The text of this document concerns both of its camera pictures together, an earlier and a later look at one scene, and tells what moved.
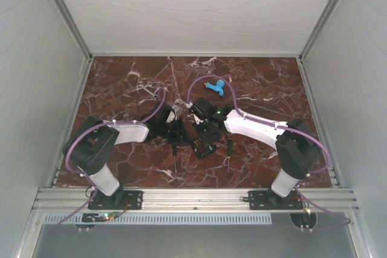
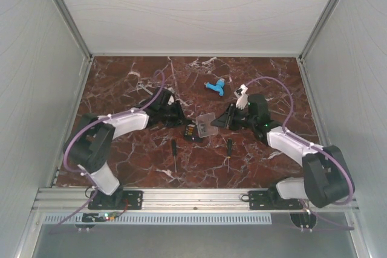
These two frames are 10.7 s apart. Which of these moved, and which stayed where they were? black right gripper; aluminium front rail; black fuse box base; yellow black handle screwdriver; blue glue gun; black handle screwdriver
Moved: black fuse box base; black right gripper
Stayed: blue glue gun; yellow black handle screwdriver; aluminium front rail; black handle screwdriver
